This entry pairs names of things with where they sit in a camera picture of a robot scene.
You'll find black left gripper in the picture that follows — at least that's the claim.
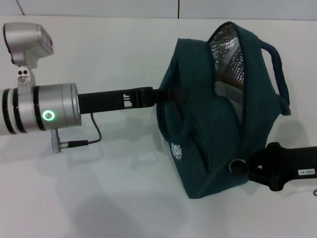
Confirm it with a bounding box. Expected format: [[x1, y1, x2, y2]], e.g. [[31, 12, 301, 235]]
[[77, 86, 188, 116]]

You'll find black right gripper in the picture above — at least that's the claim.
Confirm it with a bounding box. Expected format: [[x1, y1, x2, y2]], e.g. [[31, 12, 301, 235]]
[[229, 141, 317, 192]]

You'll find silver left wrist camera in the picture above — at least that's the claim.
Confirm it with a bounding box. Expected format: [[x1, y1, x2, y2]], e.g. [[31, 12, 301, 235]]
[[2, 22, 54, 95]]

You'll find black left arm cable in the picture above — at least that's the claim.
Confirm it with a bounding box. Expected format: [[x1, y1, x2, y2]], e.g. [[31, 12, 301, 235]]
[[68, 113, 102, 148]]

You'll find dark blue insulated bag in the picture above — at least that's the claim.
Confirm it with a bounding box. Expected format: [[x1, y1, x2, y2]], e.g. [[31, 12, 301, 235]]
[[157, 21, 291, 200]]

